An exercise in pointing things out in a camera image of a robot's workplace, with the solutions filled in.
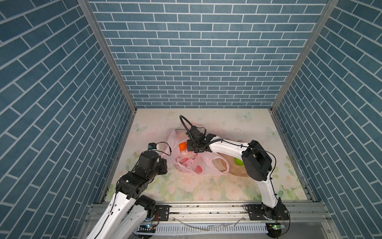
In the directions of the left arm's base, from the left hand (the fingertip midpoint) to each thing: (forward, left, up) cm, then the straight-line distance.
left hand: (166, 160), depth 75 cm
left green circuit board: (-27, +9, -19) cm, 34 cm away
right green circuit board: (-28, -54, -15) cm, 63 cm away
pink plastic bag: (+1, -20, -7) cm, 21 cm away
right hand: (+16, -10, -10) cm, 21 cm away
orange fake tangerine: (+15, -7, -10) cm, 19 cm away
